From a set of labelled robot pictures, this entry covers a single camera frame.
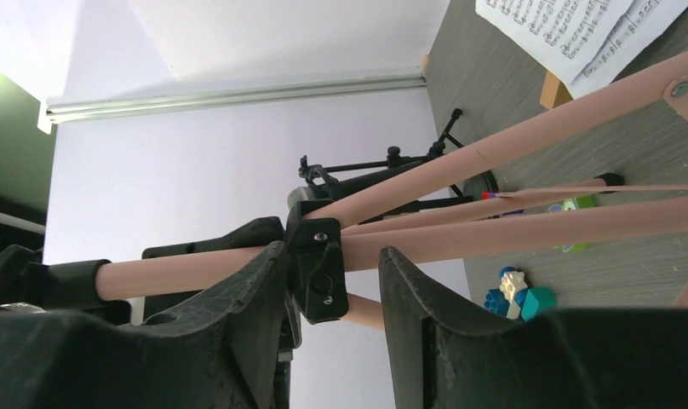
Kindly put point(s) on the blue toy brick car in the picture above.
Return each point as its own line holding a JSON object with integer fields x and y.
{"x": 508, "y": 298}

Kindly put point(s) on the teal toy brick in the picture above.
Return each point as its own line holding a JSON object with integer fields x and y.
{"x": 538, "y": 299}

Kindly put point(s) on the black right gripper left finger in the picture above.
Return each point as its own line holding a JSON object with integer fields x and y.
{"x": 217, "y": 349}

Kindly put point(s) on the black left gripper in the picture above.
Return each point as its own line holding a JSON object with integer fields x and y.
{"x": 259, "y": 232}

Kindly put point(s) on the pink music stand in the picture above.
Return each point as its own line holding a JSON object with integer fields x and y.
{"x": 347, "y": 236}

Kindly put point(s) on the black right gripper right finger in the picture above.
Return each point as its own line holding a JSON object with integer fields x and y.
{"x": 448, "y": 352}

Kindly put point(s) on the sheet music page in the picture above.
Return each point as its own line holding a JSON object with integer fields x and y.
{"x": 562, "y": 35}
{"x": 643, "y": 23}

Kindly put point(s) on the orange wooden block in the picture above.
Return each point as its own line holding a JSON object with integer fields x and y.
{"x": 554, "y": 92}

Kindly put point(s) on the purple and red brick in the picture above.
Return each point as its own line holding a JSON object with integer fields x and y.
{"x": 499, "y": 207}

